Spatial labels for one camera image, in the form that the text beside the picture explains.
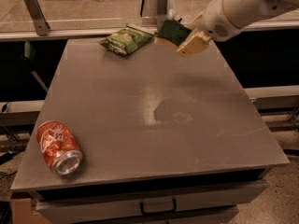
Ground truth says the green and yellow sponge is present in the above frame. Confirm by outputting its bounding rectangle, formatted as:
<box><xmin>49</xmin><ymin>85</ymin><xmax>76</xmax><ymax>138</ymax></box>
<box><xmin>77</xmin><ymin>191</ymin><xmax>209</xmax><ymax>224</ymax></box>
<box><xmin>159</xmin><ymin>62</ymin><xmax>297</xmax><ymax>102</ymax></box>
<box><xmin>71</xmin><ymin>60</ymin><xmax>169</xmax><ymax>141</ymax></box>
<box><xmin>154</xmin><ymin>20</ymin><xmax>192</xmax><ymax>49</ymax></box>

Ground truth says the red cola can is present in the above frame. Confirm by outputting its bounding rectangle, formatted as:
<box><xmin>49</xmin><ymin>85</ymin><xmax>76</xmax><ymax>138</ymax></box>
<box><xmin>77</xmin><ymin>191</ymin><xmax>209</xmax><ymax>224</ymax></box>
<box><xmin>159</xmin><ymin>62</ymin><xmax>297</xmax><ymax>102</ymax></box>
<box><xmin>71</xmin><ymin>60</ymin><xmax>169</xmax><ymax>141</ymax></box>
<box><xmin>36</xmin><ymin>120</ymin><xmax>83</xmax><ymax>175</ymax></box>

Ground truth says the metal bracket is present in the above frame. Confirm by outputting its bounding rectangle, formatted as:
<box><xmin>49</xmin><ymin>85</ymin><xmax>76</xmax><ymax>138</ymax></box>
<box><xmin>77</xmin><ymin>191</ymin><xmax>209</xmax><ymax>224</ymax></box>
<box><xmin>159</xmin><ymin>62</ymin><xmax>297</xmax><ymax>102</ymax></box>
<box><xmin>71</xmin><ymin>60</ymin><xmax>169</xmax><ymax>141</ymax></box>
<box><xmin>157</xmin><ymin>0</ymin><xmax>167</xmax><ymax>30</ymax></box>
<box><xmin>23</xmin><ymin>0</ymin><xmax>50</xmax><ymax>36</ymax></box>

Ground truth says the metal railing bar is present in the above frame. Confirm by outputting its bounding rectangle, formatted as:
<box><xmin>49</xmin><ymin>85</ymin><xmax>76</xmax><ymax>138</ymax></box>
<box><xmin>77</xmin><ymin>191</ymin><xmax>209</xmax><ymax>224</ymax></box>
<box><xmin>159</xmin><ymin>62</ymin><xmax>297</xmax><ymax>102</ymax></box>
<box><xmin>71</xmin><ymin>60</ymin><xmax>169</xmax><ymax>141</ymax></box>
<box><xmin>0</xmin><ymin>21</ymin><xmax>299</xmax><ymax>42</ymax></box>

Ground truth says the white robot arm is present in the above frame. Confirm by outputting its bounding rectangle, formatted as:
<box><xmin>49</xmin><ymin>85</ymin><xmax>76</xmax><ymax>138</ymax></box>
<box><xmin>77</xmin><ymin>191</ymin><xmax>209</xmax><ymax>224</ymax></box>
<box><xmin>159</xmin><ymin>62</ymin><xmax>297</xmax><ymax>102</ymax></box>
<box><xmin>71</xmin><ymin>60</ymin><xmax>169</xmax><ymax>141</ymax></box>
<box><xmin>177</xmin><ymin>0</ymin><xmax>299</xmax><ymax>57</ymax></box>

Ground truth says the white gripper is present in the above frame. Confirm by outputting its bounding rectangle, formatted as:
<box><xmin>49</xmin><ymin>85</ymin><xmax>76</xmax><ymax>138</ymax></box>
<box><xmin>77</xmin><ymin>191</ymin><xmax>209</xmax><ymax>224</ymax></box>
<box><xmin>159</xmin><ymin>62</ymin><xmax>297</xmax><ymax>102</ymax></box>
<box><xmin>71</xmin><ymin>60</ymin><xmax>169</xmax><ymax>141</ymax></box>
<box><xmin>177</xmin><ymin>0</ymin><xmax>240</xmax><ymax>57</ymax></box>

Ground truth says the middle metal bracket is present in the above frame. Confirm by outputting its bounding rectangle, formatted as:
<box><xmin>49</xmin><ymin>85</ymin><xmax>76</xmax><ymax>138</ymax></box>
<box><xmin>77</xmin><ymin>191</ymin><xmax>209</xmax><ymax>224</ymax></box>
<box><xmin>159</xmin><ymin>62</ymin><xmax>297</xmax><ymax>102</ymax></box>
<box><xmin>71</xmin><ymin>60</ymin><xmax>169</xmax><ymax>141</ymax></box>
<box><xmin>157</xmin><ymin>0</ymin><xmax>167</xmax><ymax>30</ymax></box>

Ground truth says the green jalapeno chip bag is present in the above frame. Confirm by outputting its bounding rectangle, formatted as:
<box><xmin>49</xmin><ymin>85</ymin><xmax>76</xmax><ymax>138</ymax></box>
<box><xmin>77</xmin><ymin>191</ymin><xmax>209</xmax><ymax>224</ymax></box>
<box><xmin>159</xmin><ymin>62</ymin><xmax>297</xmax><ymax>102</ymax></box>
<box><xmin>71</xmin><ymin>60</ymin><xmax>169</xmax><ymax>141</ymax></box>
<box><xmin>99</xmin><ymin>25</ymin><xmax>154</xmax><ymax>56</ymax></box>

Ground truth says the left metal bracket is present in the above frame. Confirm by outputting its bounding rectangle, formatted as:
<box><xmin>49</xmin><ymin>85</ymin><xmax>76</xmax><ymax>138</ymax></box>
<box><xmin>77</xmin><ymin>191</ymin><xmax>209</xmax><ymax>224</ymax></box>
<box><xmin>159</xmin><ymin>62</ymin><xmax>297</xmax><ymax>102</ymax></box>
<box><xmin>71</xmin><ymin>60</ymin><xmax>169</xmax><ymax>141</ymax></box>
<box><xmin>23</xmin><ymin>0</ymin><xmax>50</xmax><ymax>36</ymax></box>

